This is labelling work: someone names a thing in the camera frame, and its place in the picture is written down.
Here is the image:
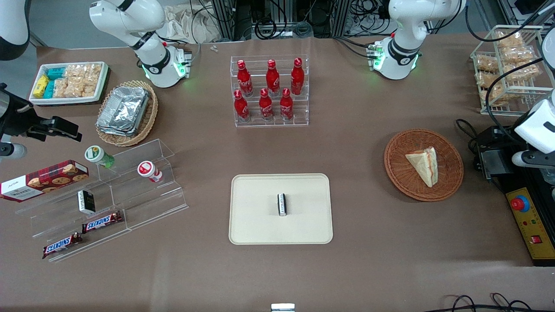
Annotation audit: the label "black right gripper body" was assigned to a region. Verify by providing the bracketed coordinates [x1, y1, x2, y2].
[0, 84, 42, 144]

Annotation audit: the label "triangular sandwich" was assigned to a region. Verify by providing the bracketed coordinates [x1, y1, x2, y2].
[405, 147, 439, 188]

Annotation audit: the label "white rectangular snack tray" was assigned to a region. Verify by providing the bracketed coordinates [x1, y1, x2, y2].
[29, 61, 109, 106]

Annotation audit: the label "oval light wicker basket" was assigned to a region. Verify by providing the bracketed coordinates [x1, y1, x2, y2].
[95, 80, 159, 147]

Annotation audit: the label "round brown wicker basket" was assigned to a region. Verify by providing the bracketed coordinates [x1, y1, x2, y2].
[384, 129, 464, 202]

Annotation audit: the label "beige plastic tray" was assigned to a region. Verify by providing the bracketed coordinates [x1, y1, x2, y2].
[229, 173, 334, 246]

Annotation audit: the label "yellow snack packet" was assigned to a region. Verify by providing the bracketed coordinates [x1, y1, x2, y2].
[33, 75, 49, 98]

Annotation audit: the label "green lid drink bottle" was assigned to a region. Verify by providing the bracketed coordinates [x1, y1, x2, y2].
[84, 145, 116, 169]

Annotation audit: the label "red cookie box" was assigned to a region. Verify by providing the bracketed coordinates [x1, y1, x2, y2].
[0, 160, 90, 203]

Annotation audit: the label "large black appliance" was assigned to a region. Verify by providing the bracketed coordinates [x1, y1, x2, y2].
[481, 125, 555, 193]

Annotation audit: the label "aluminium foil container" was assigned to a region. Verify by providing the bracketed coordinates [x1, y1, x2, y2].
[97, 86, 151, 130]
[96, 123, 146, 138]

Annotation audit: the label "red lid drink bottle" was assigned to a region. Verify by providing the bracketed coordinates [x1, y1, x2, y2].
[137, 161, 164, 183]

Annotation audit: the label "snickers chocolate bar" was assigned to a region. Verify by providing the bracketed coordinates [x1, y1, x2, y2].
[42, 233, 83, 260]
[82, 211, 124, 234]

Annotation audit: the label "yellow black emergency stop box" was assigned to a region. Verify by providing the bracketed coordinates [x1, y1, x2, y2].
[505, 187, 555, 267]

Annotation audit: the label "clear acrylic stepped shelf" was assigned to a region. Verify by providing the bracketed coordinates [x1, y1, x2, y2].
[15, 139, 189, 263]

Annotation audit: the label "crumpled beige cloth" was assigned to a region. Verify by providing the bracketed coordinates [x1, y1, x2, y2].
[161, 3, 222, 44]

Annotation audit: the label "red cola bottle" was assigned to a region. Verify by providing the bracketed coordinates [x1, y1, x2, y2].
[259, 88, 274, 121]
[236, 60, 254, 97]
[234, 90, 251, 123]
[291, 58, 305, 95]
[280, 88, 294, 121]
[266, 59, 281, 97]

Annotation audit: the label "clear acrylic bottle rack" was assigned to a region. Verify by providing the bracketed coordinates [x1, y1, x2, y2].
[230, 55, 310, 128]

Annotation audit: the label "white wire rack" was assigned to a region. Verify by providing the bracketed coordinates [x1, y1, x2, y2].
[470, 25, 555, 117]

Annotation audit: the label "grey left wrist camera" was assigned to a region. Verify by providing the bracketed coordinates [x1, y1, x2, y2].
[511, 149, 555, 170]

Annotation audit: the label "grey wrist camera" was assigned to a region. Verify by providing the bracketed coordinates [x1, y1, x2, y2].
[0, 143, 28, 162]
[511, 149, 555, 170]

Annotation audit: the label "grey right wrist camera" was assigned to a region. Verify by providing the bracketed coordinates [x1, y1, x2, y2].
[0, 143, 28, 162]

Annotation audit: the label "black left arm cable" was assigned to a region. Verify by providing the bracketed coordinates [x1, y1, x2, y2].
[485, 0, 555, 146]

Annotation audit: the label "black looped table cable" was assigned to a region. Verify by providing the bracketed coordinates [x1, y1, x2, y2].
[455, 118, 483, 152]

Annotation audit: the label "black right base cable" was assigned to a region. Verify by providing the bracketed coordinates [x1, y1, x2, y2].
[160, 4, 204, 65]

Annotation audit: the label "black cable at table edge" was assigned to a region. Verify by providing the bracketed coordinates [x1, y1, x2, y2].
[433, 293, 555, 312]

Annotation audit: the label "black left base cables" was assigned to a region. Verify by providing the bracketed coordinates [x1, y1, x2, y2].
[333, 36, 379, 59]

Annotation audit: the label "black coiled cable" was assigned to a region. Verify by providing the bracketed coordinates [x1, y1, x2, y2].
[254, 16, 279, 40]

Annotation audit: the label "aluminium profile frame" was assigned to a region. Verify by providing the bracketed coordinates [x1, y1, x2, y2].
[211, 0, 393, 40]

